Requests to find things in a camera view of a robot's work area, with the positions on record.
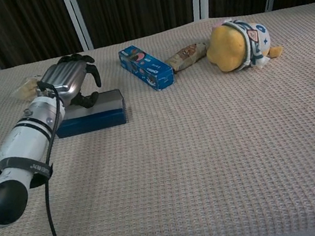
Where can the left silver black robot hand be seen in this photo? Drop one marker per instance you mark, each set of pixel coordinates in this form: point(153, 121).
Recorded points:
point(63, 80)

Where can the blue glasses case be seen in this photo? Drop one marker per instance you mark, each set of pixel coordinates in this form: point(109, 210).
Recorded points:
point(107, 105)

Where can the blue Oreo cookie box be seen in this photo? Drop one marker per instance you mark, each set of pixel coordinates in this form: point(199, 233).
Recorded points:
point(149, 68)

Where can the clear bag of yellow snacks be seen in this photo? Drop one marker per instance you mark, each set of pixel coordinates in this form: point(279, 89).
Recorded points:
point(27, 88)

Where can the brown snack wrapper pack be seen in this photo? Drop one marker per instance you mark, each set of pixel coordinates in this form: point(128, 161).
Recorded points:
point(186, 55)

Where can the beige waffle blanket with fringe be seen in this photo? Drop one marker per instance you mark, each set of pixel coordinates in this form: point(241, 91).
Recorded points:
point(211, 151)

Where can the yellow plush toy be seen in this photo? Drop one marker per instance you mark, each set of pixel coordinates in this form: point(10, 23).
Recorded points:
point(227, 48)

